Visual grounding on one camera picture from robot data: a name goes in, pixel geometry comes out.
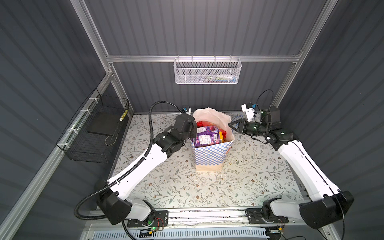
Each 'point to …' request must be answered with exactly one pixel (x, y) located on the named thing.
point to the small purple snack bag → (206, 136)
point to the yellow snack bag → (221, 137)
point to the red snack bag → (204, 124)
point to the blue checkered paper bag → (212, 158)
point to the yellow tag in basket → (124, 114)
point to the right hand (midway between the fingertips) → (230, 126)
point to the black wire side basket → (91, 135)
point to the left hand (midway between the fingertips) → (191, 123)
